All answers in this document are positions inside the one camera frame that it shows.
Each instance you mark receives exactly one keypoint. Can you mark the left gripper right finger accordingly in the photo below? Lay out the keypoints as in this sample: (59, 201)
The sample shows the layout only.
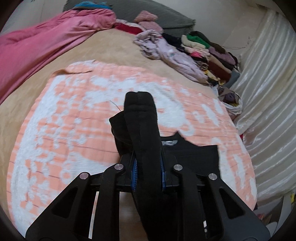
(203, 207)

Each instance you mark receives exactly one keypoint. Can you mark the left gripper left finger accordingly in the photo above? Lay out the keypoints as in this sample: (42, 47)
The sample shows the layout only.
(88, 208)

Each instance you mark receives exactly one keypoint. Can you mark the black orange knit sweater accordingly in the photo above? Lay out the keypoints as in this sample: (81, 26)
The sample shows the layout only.
(136, 133)

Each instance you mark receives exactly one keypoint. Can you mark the bag of clothes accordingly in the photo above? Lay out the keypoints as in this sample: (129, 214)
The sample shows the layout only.
(230, 99)

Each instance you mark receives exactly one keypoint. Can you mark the pile of folded clothes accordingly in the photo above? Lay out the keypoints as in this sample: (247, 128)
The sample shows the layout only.
(217, 63)

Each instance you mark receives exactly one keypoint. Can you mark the peach white patterned blanket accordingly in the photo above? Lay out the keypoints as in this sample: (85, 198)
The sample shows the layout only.
(67, 131)

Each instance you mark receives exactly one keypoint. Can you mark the white satin curtain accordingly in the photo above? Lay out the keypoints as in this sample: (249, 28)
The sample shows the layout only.
(267, 89)

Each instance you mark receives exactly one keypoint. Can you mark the beige bed sheet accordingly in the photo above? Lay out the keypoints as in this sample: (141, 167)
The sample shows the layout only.
(109, 46)

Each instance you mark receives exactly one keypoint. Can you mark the pink quilt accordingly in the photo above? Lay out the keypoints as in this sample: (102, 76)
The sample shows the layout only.
(26, 51)

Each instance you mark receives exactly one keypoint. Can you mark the lilac crumpled garment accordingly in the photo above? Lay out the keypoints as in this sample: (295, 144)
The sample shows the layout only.
(155, 47)

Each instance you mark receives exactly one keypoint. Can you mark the red garment by headboard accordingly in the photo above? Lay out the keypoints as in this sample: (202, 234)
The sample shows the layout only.
(128, 27)

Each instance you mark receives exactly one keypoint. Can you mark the pink fluffy pillow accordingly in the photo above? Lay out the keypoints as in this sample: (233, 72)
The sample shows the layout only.
(148, 21)

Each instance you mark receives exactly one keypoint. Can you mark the blue cloth on quilt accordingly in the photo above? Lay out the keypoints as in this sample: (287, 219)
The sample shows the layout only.
(92, 5)

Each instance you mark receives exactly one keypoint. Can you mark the grey headboard cover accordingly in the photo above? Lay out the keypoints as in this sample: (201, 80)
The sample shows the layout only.
(172, 22)

